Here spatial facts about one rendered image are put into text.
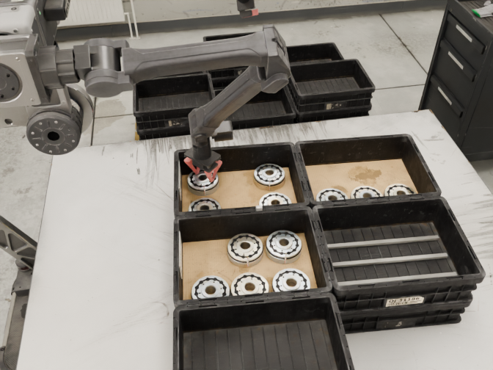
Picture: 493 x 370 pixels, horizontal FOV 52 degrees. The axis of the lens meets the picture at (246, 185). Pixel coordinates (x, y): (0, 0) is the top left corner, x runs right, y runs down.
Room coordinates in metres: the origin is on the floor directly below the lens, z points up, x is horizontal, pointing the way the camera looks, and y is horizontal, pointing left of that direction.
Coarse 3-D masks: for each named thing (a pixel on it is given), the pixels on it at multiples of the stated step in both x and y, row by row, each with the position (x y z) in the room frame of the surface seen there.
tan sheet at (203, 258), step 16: (224, 240) 0.99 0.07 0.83; (304, 240) 0.98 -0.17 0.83; (192, 256) 0.93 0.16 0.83; (208, 256) 0.93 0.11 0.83; (224, 256) 0.92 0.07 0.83; (304, 256) 0.92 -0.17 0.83; (192, 272) 0.87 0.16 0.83; (208, 272) 0.87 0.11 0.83; (224, 272) 0.87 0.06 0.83; (240, 272) 0.87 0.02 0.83; (256, 272) 0.87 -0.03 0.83; (272, 272) 0.87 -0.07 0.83; (304, 272) 0.86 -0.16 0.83
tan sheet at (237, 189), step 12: (288, 168) 1.31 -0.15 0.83; (228, 180) 1.25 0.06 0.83; (240, 180) 1.25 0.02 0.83; (252, 180) 1.25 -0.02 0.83; (288, 180) 1.25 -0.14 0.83; (216, 192) 1.19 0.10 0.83; (228, 192) 1.19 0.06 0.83; (240, 192) 1.19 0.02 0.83; (252, 192) 1.19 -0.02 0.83; (264, 192) 1.19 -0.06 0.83; (288, 192) 1.19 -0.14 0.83; (228, 204) 1.14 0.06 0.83; (240, 204) 1.13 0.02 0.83; (252, 204) 1.13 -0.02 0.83
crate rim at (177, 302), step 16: (272, 208) 1.02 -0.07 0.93; (288, 208) 1.02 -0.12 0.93; (304, 208) 1.02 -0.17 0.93; (176, 224) 0.96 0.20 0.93; (176, 240) 0.91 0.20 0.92; (320, 240) 0.90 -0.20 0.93; (176, 256) 0.85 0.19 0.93; (320, 256) 0.84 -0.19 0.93; (176, 272) 0.80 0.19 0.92; (176, 288) 0.75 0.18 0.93; (320, 288) 0.74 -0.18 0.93; (176, 304) 0.70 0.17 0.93; (192, 304) 0.70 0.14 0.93
